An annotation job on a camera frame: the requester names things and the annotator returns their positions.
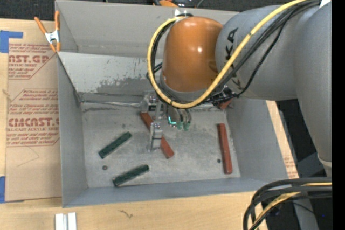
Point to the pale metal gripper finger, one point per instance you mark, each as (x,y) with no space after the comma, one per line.
(155,136)
(150,101)

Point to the red-brown flat block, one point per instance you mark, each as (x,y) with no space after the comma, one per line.
(225,148)
(167,149)

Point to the grey metal bin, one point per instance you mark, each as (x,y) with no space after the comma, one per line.
(188,159)

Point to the dark green flat block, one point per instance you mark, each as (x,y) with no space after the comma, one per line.
(114,145)
(130,175)

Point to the brown cardboard board, red print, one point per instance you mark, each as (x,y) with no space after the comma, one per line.
(32,142)

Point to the black cylinder on white bracket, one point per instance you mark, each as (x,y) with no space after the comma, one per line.
(223,97)

